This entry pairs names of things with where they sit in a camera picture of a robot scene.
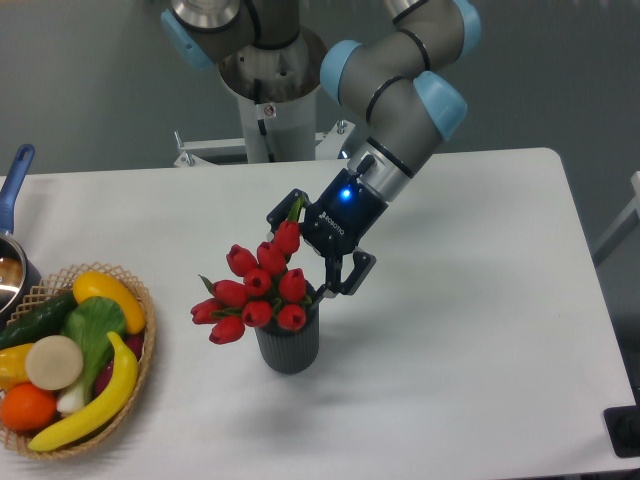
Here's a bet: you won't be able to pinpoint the white frame at right edge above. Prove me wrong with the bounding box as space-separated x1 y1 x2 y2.
591 171 639 268

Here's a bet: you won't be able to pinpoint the yellow banana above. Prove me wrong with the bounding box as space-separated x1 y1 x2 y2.
28 331 138 453

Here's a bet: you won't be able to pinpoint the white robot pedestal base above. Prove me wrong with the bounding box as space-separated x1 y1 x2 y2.
173 88 356 167

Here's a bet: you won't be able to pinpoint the dark red vegetable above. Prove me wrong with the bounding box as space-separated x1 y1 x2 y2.
93 333 144 397

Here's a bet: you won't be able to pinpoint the black device at table edge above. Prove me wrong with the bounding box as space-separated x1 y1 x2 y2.
603 405 639 458

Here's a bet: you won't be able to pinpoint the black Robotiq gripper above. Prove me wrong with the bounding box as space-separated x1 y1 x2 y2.
266 169 388 307

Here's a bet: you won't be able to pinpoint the red tulip bouquet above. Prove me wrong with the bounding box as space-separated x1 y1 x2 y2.
190 197 312 345

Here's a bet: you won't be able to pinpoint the woven wicker basket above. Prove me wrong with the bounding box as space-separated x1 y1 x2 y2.
1 262 156 460

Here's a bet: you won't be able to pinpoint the blue handled saucepan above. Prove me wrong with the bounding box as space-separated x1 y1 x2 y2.
1 144 41 329

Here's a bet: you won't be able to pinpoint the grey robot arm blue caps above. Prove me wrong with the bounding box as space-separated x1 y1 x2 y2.
161 1 481 298

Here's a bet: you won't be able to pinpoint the yellow bell pepper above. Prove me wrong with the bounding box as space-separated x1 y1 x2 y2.
0 343 34 391

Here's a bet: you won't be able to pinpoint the beige round disc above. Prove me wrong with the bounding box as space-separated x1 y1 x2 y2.
25 335 84 391

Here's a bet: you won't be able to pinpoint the yellow squash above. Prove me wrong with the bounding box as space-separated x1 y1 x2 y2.
72 270 146 335

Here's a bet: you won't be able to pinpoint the green bok choy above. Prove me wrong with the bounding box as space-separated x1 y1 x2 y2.
57 296 126 417

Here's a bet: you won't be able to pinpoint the green cucumber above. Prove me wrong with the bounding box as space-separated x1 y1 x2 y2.
1 291 77 350

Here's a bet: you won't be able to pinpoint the orange fruit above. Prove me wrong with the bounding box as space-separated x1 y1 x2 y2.
1 383 57 432

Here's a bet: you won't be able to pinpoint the dark grey ribbed vase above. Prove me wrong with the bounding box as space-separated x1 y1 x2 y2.
255 302 320 374

